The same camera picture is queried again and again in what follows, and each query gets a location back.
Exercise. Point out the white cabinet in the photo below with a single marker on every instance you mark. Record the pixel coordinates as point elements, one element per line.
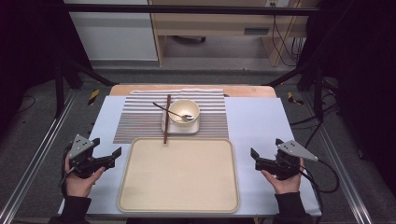
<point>115,37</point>

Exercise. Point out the brown chopsticks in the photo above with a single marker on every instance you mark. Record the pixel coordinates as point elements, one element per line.
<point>167,124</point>

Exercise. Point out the metal spoon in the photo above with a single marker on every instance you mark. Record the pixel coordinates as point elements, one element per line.
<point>169,111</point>

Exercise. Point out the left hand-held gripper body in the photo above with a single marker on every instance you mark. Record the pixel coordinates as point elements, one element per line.
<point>81,148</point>

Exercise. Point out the black curtain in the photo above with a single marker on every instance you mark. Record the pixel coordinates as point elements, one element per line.
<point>28,46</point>
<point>364,62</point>

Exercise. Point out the wooden table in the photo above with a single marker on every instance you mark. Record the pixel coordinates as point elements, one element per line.
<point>249,90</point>

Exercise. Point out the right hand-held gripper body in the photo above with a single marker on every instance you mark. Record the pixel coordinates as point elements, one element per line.
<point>288,158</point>

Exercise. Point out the aluminium rail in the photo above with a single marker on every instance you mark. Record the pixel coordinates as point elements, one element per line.
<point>342,174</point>
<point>40,146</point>

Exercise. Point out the black metal stand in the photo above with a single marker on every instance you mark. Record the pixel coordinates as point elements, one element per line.
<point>59,90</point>
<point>318,93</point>

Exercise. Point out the black frame crossbar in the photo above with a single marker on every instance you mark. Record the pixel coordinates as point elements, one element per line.
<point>186,9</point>

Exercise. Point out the person's left hand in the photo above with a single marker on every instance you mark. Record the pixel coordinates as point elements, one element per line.
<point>81,185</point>

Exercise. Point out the cream bowl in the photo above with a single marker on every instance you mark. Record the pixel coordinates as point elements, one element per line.
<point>183,109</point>

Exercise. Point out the beige plastic tray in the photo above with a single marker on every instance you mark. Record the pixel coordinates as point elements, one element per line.
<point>179,177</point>

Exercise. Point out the striped placemat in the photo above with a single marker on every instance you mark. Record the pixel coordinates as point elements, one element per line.
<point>140,124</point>

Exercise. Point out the yellow black tape marker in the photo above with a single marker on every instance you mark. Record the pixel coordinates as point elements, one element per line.
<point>93,97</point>
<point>292,98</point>

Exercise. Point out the person's right hand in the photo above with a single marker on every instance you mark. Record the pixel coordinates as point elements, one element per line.
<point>285,186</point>

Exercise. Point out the wooden desk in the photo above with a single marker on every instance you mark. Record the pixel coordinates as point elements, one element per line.
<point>218,23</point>

